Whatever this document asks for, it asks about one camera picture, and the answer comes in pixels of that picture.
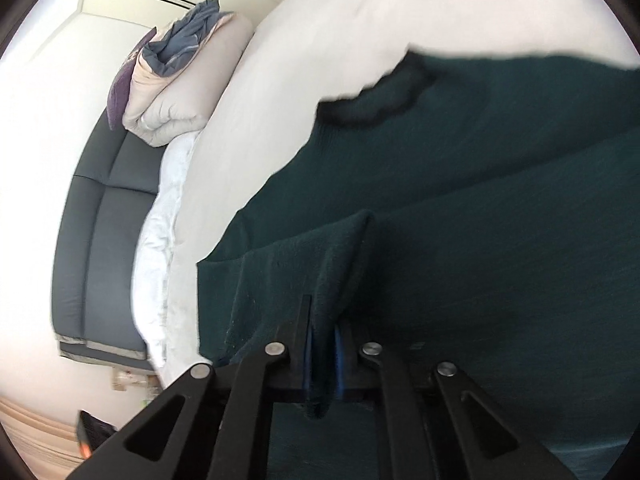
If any dark green towel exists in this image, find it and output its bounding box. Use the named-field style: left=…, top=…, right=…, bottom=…
left=195, top=47, right=640, bottom=480

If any black object with orange mark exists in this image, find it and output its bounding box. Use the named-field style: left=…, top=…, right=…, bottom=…
left=76, top=410, right=119, bottom=459

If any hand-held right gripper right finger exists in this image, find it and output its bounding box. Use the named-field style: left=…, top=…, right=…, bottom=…
left=332, top=322, right=576, bottom=480

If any grey padded headboard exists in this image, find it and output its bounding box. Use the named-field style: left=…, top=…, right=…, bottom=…
left=51, top=109, right=163, bottom=362

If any purple pillow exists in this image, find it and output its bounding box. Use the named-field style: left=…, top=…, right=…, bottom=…
left=107, top=27, right=158, bottom=131

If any folded beige and blue duvet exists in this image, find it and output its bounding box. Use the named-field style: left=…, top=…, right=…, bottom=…
left=122, top=0, right=257, bottom=148

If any bed with white sheet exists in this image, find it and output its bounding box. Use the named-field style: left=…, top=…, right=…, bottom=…
left=165, top=0, right=640, bottom=368

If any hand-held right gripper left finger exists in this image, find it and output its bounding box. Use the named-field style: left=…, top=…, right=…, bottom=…
left=65, top=294, right=321, bottom=480

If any white pillow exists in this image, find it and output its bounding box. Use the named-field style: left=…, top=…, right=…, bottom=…
left=131, top=129, right=202, bottom=367

